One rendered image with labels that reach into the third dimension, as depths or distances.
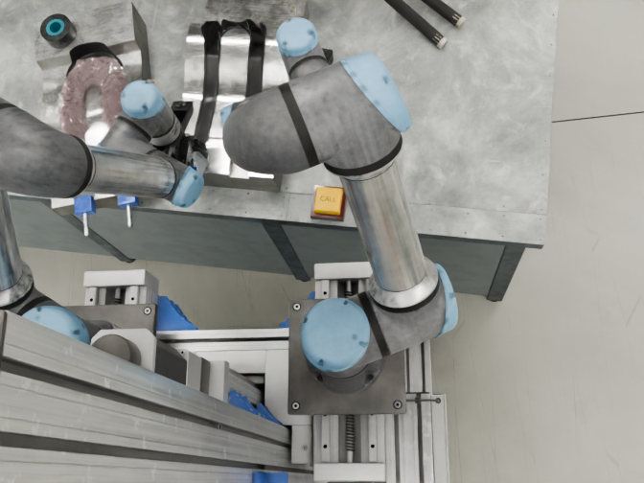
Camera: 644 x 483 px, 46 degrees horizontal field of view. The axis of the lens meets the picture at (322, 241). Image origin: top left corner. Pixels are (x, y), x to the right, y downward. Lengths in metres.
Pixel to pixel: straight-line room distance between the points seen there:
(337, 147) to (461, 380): 1.60
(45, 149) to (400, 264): 0.54
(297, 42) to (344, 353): 0.56
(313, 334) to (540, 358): 1.39
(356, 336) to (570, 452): 1.39
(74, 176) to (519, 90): 1.15
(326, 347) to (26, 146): 0.54
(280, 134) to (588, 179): 1.88
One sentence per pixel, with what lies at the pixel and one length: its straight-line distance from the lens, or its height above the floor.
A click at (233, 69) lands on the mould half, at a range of 1.87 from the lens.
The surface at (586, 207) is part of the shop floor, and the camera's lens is 2.68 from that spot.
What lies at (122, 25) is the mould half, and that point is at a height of 0.91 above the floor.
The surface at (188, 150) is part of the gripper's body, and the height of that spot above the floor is 1.04.
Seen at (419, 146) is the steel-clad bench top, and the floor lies 0.80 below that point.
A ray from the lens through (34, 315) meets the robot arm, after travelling 1.38.
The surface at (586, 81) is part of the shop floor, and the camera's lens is 2.89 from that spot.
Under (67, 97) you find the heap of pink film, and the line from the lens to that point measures 1.99.
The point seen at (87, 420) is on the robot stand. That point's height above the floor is 1.89.
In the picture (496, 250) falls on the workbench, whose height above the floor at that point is 0.56.
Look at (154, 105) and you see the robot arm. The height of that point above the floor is 1.25.
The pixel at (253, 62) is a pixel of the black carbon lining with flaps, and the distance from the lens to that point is 1.86.
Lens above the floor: 2.46
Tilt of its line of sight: 71 degrees down
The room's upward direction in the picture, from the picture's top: 22 degrees counter-clockwise
